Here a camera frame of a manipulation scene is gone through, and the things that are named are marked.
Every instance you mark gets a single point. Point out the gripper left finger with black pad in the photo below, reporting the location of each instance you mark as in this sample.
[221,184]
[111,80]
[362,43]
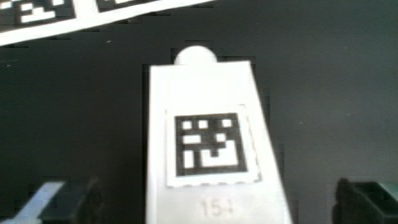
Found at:
[67,203]

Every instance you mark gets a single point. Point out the white sheet with markers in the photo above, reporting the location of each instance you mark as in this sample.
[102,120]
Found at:
[42,18]

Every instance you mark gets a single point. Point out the white stool leg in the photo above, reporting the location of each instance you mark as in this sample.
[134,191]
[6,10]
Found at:
[214,180]

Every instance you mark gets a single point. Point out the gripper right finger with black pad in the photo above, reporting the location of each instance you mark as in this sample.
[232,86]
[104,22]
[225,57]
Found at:
[367,202]

